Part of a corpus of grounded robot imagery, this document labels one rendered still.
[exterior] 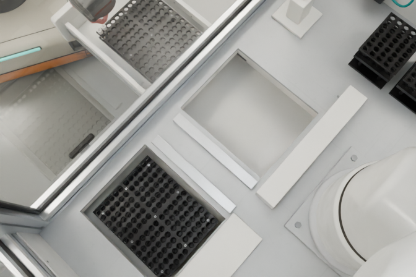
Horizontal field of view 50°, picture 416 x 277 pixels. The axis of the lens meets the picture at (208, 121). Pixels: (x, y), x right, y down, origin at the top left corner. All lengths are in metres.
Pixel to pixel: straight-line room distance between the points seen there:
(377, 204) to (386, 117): 0.44
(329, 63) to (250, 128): 0.25
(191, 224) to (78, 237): 0.24
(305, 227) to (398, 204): 0.34
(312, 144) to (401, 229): 0.35
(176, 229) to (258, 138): 0.31
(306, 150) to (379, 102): 0.22
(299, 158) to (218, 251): 0.26
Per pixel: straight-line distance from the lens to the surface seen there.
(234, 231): 0.95
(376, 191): 0.67
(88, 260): 1.00
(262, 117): 1.13
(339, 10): 1.15
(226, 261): 0.95
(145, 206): 1.03
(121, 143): 0.97
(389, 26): 1.06
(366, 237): 0.74
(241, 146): 1.11
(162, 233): 1.02
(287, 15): 1.10
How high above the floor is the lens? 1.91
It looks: 74 degrees down
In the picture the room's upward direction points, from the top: 5 degrees counter-clockwise
